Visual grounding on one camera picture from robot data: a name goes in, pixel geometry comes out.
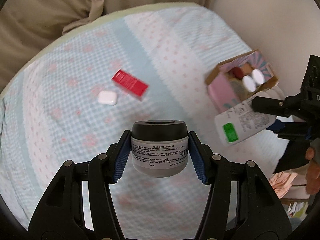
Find checkered floral blanket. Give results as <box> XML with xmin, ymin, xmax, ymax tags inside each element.
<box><xmin>1</xmin><ymin>7</ymin><xmax>286</xmax><ymax>239</ymax></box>

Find white jar black lid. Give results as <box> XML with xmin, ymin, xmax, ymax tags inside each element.
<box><xmin>131</xmin><ymin>120</ymin><xmax>189</xmax><ymax>178</ymax></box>

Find white lid jar left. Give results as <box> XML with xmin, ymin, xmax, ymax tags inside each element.
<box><xmin>242</xmin><ymin>75</ymin><xmax>257</xmax><ymax>93</ymax></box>

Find red rectangular box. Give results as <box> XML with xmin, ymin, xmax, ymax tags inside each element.
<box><xmin>111</xmin><ymin>69</ymin><xmax>149</xmax><ymax>100</ymax></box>

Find pale green mattress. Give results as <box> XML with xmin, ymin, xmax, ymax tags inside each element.
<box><xmin>1</xmin><ymin>2</ymin><xmax>200</xmax><ymax>98</ymax></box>

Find white earbuds case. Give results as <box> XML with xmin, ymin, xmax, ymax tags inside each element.
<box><xmin>98</xmin><ymin>90</ymin><xmax>118</xmax><ymax>106</ymax></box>

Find person's right hand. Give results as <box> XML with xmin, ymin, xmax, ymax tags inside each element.
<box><xmin>305</xmin><ymin>147</ymin><xmax>320</xmax><ymax>195</ymax></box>

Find brown tape roll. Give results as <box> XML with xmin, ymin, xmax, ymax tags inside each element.
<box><xmin>229</xmin><ymin>78</ymin><xmax>247</xmax><ymax>101</ymax></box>

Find red lid jar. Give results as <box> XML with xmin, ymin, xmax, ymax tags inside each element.
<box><xmin>230</xmin><ymin>67</ymin><xmax>246</xmax><ymax>80</ymax></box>

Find white tube green label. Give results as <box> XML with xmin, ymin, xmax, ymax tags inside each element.
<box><xmin>214</xmin><ymin>87</ymin><xmax>285</xmax><ymax>146</ymax></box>

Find beige curtain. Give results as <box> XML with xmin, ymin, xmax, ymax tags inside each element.
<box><xmin>1</xmin><ymin>0</ymin><xmax>214</xmax><ymax>88</ymax></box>

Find pink patterned cardboard box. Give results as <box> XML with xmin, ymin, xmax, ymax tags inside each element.
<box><xmin>205</xmin><ymin>49</ymin><xmax>278</xmax><ymax>113</ymax></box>

